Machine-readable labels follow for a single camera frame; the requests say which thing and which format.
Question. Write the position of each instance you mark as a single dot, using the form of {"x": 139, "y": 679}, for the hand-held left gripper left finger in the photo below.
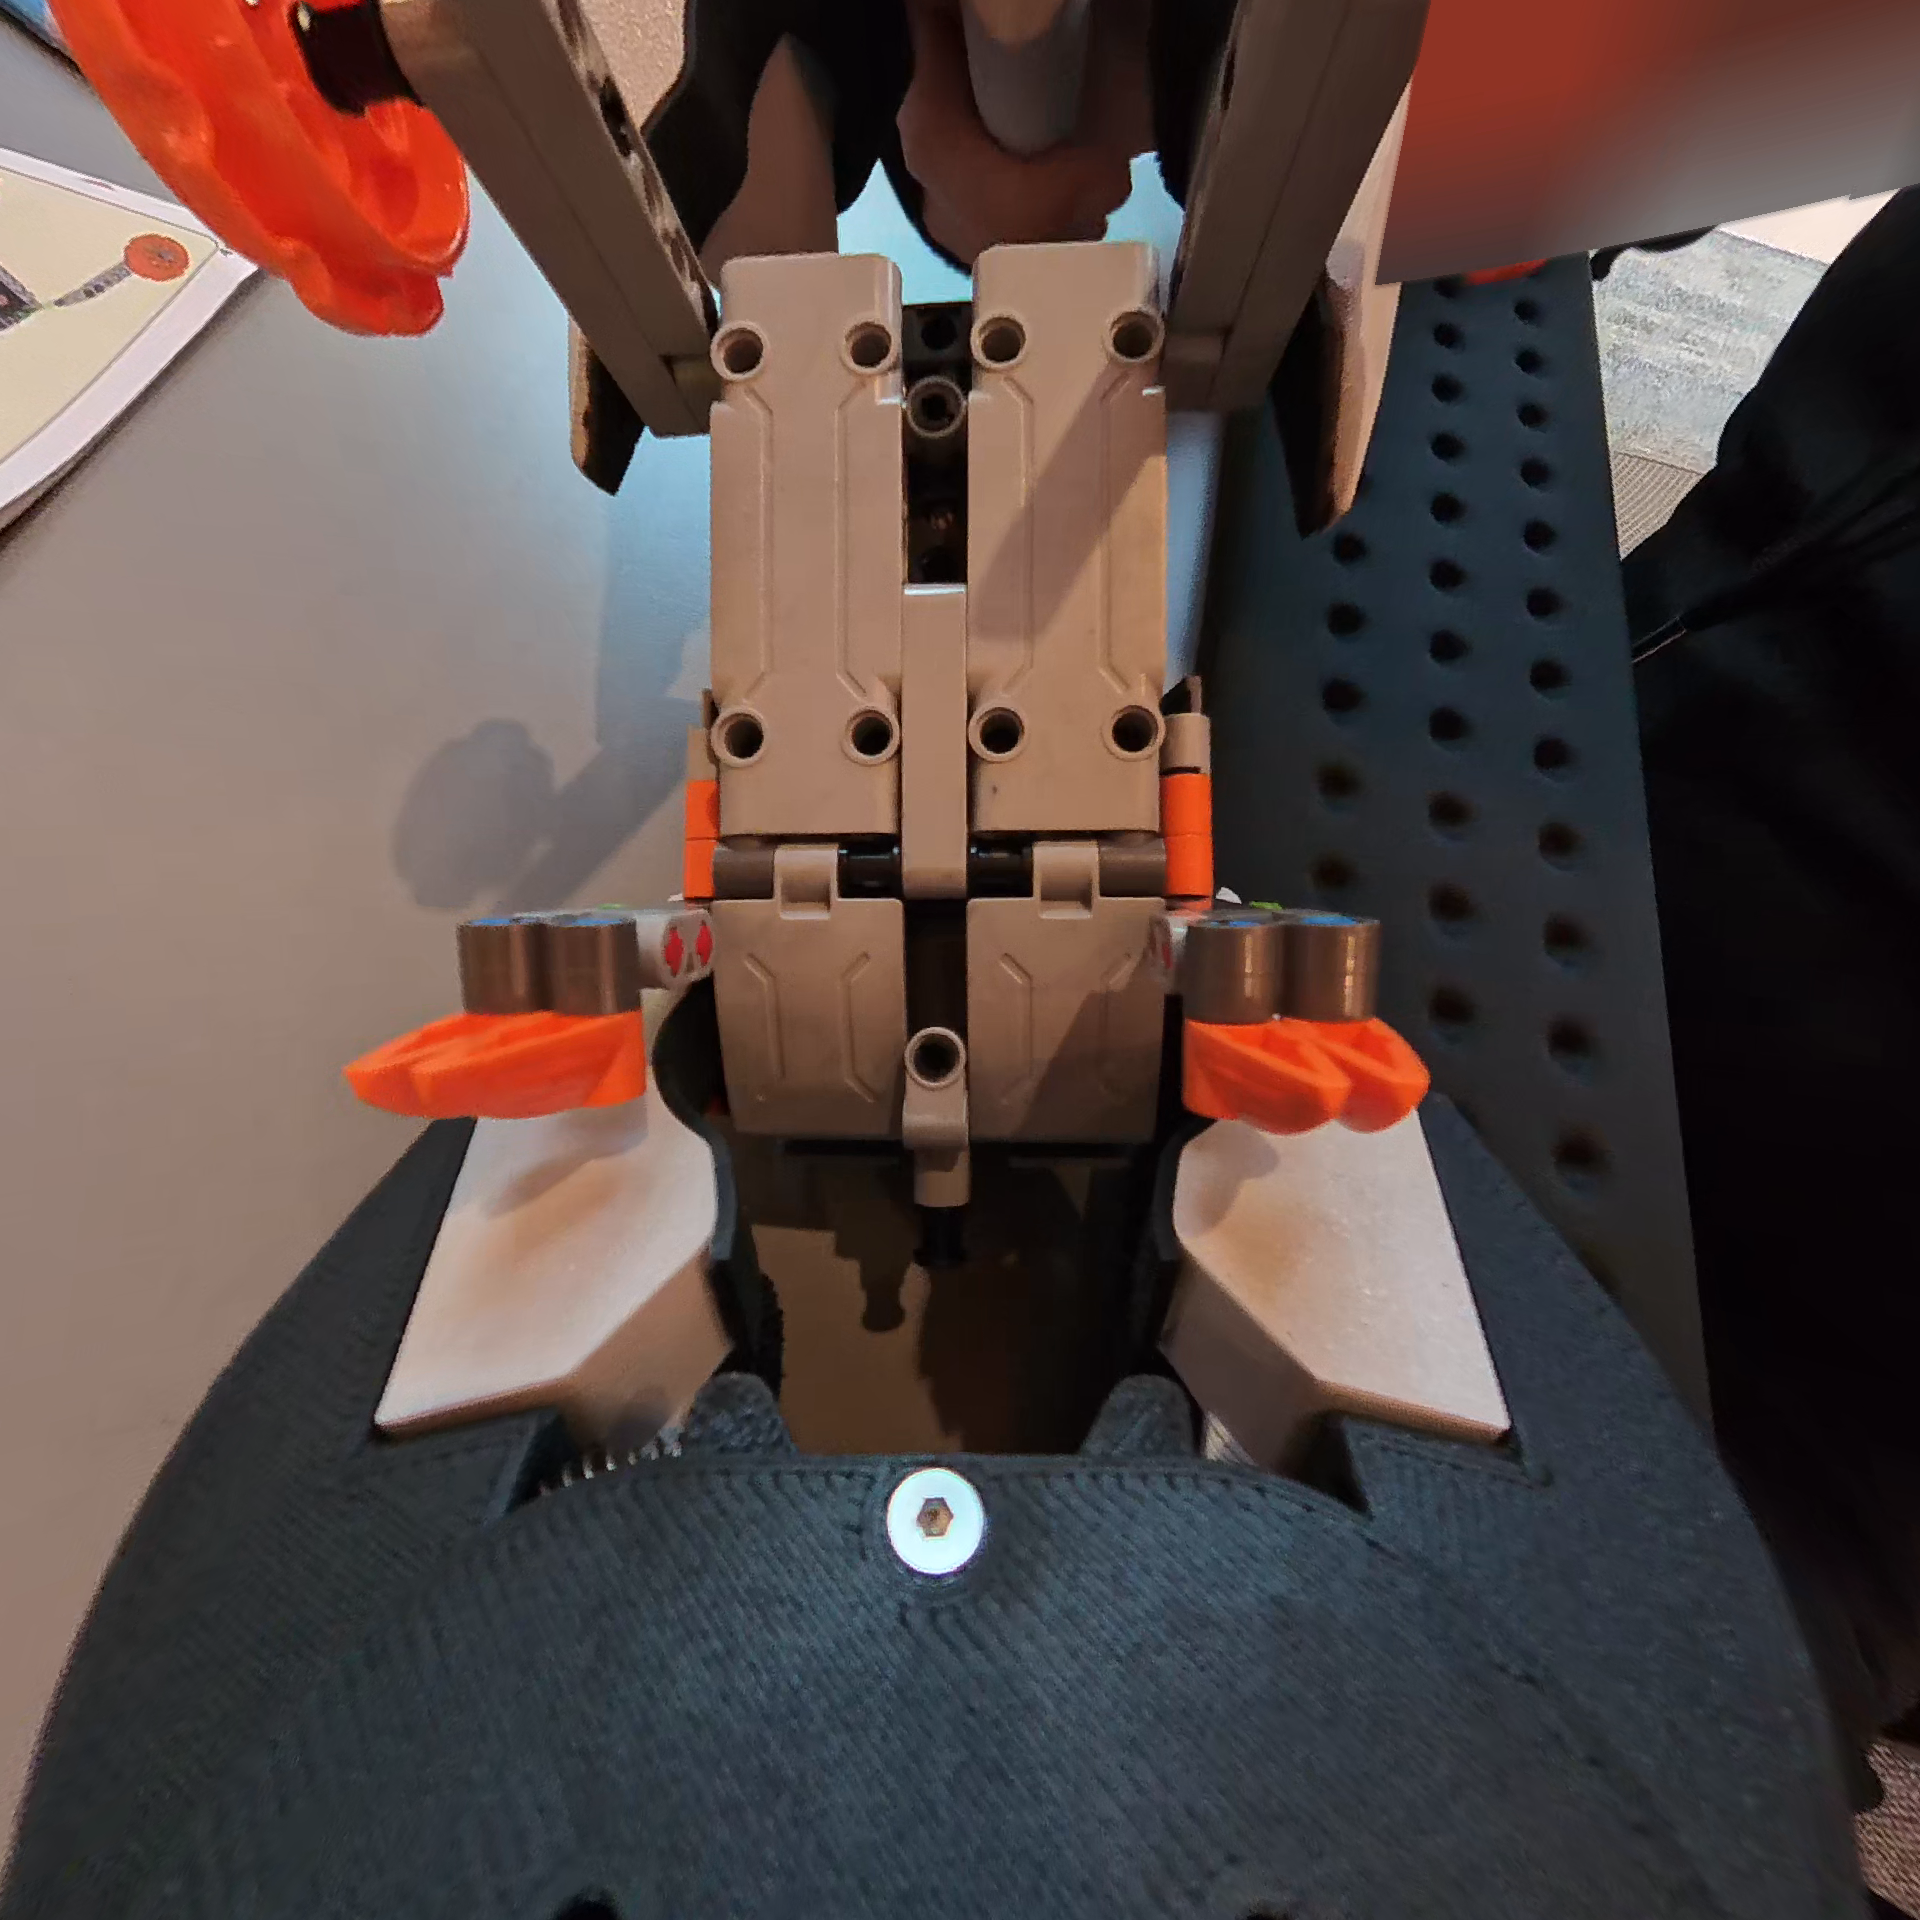
{"x": 556, "y": 1277}

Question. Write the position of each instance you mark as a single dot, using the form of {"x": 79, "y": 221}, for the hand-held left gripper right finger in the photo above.
{"x": 1336, "y": 1277}

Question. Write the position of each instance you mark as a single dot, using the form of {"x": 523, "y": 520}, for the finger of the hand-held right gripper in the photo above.
{"x": 780, "y": 166}
{"x": 1358, "y": 375}

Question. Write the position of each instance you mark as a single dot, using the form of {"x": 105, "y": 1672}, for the grey orange building-block robot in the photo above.
{"x": 809, "y": 524}

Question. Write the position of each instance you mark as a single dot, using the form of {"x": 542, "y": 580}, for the person's right hand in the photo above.
{"x": 1020, "y": 195}

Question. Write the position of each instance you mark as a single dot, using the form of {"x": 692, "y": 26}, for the black perforated chair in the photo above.
{"x": 1441, "y": 750}

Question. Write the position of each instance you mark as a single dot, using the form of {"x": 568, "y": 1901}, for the white instruction booklet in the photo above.
{"x": 90, "y": 301}

